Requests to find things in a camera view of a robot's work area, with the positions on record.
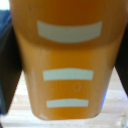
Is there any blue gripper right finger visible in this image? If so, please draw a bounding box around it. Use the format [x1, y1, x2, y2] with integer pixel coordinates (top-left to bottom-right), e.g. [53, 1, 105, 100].
[113, 26, 128, 98]

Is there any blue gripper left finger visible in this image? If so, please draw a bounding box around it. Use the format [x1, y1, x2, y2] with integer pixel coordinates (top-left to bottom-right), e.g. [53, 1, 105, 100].
[0, 9, 23, 116]

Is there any orange toast block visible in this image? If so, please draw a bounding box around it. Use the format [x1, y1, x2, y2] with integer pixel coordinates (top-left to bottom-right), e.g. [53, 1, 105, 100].
[8, 0, 128, 121]

